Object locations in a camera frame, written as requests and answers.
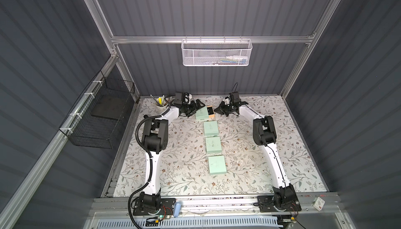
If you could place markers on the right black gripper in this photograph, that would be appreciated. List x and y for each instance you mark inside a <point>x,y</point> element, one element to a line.
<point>227,108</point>

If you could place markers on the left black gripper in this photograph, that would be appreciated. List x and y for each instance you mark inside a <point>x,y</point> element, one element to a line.
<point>192,108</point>

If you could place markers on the mint jewelry box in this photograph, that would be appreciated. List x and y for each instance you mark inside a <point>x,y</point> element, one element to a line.
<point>211,129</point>
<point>202,114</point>
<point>217,165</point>
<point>213,145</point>

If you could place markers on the tan drawer tray black insert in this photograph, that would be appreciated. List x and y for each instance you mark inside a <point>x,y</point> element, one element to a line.
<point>211,112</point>

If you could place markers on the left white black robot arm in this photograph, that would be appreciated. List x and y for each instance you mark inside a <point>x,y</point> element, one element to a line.
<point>151,135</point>

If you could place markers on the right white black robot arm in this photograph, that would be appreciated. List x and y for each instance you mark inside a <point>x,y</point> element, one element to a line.
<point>264,135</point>

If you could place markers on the floral table mat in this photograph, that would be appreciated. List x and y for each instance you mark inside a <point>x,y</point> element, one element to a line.
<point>184,168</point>

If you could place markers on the white pen holder cup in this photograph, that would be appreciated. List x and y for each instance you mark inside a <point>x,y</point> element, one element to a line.
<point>162,101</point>

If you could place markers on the white perforated front panel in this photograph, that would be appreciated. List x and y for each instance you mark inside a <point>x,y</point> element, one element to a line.
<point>209,222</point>

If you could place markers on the white square tag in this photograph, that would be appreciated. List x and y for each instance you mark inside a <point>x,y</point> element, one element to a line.
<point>319,204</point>

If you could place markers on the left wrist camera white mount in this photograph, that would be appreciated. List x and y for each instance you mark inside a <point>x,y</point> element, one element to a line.
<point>187,98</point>

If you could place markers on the white wire wall basket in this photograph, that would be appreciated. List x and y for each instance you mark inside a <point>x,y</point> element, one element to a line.
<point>216,52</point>

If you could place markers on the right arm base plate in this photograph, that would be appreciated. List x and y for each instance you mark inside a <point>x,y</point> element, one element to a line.
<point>270,203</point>

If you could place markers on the blue cylinder on rail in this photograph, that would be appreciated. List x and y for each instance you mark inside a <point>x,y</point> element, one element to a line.
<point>177,209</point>

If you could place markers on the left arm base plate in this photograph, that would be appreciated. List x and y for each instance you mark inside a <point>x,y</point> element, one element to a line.
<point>166,206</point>

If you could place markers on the black wire side basket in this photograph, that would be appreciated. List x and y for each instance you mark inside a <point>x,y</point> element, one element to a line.
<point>102,116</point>

